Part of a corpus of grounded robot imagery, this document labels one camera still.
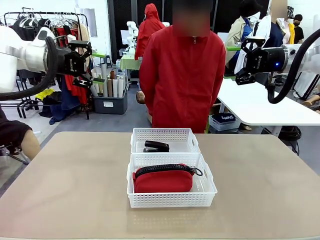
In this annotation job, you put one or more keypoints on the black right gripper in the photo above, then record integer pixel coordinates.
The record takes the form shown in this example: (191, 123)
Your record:
(267, 61)

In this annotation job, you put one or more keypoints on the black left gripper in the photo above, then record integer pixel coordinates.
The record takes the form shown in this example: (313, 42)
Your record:
(70, 62)

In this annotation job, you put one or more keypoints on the black stapler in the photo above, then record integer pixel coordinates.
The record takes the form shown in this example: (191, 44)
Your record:
(156, 145)

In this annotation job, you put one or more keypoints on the red zippered pencil case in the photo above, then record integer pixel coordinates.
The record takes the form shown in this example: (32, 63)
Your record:
(162, 181)

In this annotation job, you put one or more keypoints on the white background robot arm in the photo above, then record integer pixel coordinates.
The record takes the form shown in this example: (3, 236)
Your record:
(132, 27)

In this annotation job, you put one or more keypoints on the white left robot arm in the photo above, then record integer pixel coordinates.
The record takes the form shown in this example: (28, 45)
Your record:
(15, 57)

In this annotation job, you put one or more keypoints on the grey metal stool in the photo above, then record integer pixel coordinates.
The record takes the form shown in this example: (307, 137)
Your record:
(106, 59)

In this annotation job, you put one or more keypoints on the light grey paper roll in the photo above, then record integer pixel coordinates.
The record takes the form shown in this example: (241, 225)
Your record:
(105, 75)

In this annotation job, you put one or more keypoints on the red hanging garment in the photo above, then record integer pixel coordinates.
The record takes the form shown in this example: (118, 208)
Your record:
(75, 90)

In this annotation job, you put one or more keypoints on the white slanted paper roll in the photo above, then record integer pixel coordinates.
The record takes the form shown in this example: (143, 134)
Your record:
(94, 90)

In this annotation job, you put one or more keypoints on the beige paper roll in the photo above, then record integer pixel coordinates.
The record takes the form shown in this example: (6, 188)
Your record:
(100, 88)

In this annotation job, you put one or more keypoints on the dark brown paper roll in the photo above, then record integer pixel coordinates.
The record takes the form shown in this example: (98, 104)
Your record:
(112, 75)

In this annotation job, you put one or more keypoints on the mannequin with beige coat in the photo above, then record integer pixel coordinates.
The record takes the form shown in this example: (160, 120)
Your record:
(237, 30)

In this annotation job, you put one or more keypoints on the tan paper roll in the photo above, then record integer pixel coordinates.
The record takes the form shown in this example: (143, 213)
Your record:
(110, 88)

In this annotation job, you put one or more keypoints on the dark blue hanging garment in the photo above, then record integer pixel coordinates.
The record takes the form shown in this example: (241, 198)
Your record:
(67, 100)

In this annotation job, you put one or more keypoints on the figure in navy shirt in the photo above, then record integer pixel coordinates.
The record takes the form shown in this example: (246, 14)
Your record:
(276, 30)

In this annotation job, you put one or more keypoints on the black metal clothes rack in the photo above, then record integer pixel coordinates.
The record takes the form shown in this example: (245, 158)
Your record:
(87, 110)

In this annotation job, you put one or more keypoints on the table with green cloth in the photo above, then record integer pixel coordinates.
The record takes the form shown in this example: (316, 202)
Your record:
(130, 62)

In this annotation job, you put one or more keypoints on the white rounded table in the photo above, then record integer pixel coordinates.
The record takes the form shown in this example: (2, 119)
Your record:
(262, 107)

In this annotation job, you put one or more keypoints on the grey plastic storage bin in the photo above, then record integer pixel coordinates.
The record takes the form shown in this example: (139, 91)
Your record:
(110, 105)

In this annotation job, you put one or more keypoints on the yellow cloth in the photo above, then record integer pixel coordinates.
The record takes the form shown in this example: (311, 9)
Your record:
(45, 93)

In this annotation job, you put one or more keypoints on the yellow hanging garment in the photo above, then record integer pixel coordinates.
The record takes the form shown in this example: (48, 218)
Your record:
(291, 32)

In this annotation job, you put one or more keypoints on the person with black mask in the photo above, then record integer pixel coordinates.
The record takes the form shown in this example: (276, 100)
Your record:
(298, 27)

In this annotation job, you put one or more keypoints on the navy campus pouch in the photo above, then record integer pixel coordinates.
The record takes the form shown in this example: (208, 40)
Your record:
(227, 117)

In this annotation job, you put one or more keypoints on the white board panel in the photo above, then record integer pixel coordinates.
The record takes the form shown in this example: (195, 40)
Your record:
(307, 85)

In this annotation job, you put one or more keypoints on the black hanging garment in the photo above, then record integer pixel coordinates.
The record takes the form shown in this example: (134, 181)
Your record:
(25, 30)

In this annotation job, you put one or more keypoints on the person in red jacket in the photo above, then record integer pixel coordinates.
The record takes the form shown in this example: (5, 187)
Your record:
(182, 75)

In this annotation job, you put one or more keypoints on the small white storage basket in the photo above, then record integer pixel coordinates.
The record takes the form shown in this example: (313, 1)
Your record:
(225, 126)

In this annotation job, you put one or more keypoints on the beige mannequin leg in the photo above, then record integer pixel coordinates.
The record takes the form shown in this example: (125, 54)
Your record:
(310, 102)

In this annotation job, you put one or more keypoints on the person in red hooded coat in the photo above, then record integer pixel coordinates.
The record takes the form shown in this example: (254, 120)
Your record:
(148, 30)

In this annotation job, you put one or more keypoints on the black bag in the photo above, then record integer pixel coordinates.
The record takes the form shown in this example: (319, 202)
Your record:
(290, 132)

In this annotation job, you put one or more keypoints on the white perforated plastic basket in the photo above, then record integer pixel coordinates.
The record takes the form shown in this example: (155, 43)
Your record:
(170, 200)
(140, 135)

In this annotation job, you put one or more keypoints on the seated person in dark shorts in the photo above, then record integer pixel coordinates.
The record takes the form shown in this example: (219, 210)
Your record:
(15, 135)

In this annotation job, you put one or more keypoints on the green metal frame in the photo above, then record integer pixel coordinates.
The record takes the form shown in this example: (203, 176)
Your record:
(207, 125)

